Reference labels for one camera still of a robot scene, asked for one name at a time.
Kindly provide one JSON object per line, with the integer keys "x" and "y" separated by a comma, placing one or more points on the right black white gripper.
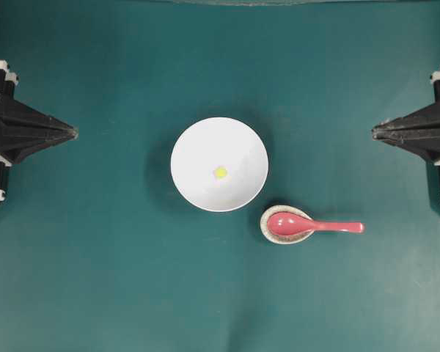
{"x": 426, "y": 147}

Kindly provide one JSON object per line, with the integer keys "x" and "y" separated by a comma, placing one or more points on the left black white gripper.
{"x": 16, "y": 144}

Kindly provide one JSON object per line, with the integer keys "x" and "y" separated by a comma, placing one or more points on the pink plastic soup spoon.
{"x": 287, "y": 224}

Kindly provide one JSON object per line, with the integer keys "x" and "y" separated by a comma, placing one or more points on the yellow hexagonal prism block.
{"x": 220, "y": 172}

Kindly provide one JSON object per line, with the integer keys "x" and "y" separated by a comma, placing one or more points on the speckled ceramic spoon rest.
{"x": 283, "y": 239}

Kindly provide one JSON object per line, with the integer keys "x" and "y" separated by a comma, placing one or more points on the white round bowl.
{"x": 214, "y": 142}

